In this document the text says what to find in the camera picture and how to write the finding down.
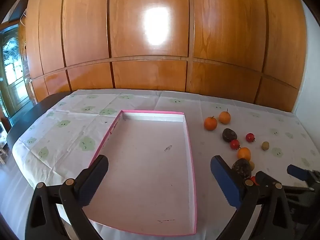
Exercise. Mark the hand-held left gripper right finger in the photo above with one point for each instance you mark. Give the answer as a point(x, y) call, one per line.
point(225, 177)

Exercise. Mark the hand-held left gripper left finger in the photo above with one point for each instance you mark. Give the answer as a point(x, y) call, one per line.
point(93, 180)

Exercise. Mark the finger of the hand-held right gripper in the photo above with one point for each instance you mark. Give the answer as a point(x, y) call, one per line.
point(297, 172)

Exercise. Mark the dark brown wrinkled fruit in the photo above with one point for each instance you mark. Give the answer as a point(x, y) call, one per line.
point(229, 135)
point(242, 168)

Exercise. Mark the small beige round fruit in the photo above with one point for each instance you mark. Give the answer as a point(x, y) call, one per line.
point(265, 145)
point(252, 165)

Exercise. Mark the red tomato with calyx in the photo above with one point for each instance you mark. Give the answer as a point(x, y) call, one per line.
point(250, 137)

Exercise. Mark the tangerine with stem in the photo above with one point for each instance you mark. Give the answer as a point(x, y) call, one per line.
point(224, 118)
point(210, 123)

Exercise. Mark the pink shallow cardboard tray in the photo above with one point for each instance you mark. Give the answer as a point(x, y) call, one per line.
point(150, 167)

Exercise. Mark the smooth orange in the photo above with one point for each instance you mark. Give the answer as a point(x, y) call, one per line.
point(244, 153)

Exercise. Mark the white printed tablecloth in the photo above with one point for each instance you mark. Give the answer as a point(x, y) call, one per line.
point(62, 135)

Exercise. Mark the dark table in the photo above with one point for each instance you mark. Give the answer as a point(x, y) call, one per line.
point(32, 110)

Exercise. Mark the wooden panelled wardrobe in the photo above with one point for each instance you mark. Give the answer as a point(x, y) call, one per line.
point(150, 75)

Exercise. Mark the wooden glazed door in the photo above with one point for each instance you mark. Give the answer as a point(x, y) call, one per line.
point(12, 67)

